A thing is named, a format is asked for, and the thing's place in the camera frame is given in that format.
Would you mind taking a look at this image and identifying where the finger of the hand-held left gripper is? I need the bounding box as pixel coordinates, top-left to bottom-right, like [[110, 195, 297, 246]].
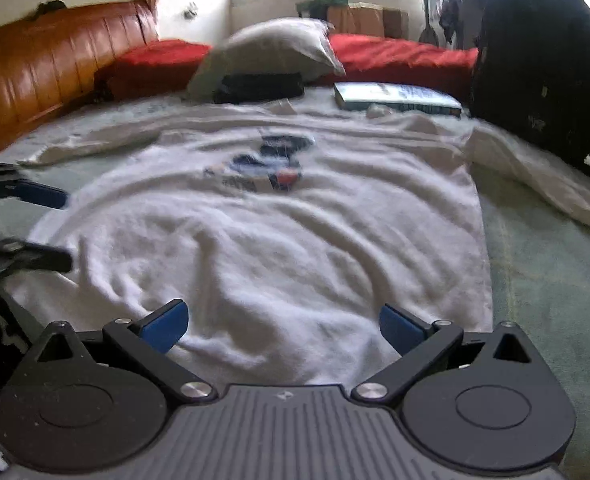
[[0, 220, 73, 281], [0, 160, 70, 209]]

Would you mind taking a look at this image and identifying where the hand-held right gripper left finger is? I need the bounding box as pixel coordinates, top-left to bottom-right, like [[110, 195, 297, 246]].
[[25, 298, 217, 403]]

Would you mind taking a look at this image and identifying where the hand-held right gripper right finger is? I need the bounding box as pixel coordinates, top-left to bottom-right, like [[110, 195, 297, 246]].
[[350, 303, 546, 406]]

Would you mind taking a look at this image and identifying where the white printed sweatshirt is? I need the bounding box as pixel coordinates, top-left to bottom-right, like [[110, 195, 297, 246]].
[[2, 99, 590, 393]]

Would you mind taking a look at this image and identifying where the clothes rack with clothes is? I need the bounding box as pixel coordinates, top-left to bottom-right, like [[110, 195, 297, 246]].
[[415, 0, 481, 46]]

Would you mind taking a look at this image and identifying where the wooden headboard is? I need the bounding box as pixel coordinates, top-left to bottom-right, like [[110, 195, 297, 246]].
[[0, 0, 160, 161]]

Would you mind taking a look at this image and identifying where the red pillow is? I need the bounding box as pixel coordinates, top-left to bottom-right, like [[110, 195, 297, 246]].
[[95, 40, 213, 102]]

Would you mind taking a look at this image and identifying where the blue book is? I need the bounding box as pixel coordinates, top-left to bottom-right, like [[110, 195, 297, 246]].
[[333, 81, 463, 118]]

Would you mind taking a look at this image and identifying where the black pouch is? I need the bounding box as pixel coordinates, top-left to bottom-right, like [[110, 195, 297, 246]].
[[212, 72, 306, 106]]

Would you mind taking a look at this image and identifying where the long red blanket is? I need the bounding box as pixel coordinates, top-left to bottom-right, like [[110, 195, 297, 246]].
[[320, 33, 481, 106]]

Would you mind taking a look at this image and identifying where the grey pillow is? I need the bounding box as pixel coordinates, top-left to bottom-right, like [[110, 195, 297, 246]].
[[187, 17, 347, 103]]

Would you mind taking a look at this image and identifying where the black backpack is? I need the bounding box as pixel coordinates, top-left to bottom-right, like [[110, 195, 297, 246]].
[[468, 0, 590, 188]]

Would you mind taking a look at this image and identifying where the cardboard box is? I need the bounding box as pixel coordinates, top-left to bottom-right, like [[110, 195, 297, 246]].
[[327, 2, 410, 40]]

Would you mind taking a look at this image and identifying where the green stool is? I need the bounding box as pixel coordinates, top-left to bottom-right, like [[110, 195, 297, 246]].
[[296, 0, 348, 20]]

